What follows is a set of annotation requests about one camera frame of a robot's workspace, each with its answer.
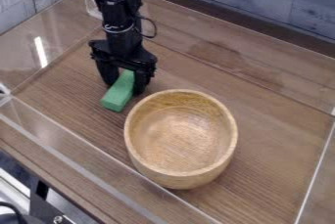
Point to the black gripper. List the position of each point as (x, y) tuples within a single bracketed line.
[(121, 50)]

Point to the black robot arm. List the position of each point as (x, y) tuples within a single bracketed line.
[(121, 13)]

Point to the black table leg bracket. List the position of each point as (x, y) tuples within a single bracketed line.
[(40, 208)]

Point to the round wooden bowl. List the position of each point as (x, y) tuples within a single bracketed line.
[(181, 135)]

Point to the clear acrylic corner bracket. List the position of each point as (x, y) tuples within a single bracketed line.
[(93, 9)]

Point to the green rectangular block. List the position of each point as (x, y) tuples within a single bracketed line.
[(121, 92)]

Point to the clear acrylic enclosure wall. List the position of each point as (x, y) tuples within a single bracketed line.
[(276, 85)]

